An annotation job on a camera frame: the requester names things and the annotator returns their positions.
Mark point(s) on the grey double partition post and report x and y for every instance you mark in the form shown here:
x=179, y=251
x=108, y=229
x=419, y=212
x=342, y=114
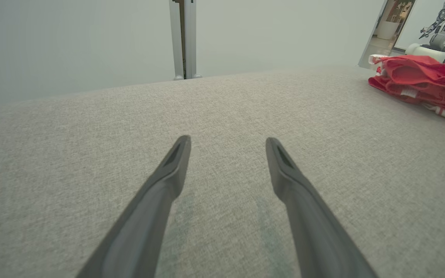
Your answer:
x=176, y=38

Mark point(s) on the white grey background robot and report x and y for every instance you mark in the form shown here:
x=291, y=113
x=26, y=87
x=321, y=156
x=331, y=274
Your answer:
x=444, y=29

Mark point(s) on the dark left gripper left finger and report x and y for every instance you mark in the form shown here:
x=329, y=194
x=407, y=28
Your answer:
x=137, y=239

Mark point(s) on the red shirt with white sleeves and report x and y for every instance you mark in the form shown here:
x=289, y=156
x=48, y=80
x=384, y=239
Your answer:
x=392, y=87

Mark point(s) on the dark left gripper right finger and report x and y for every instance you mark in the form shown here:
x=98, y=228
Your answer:
x=319, y=239

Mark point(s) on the red shorts with white stripe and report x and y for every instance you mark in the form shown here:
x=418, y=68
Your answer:
x=419, y=69

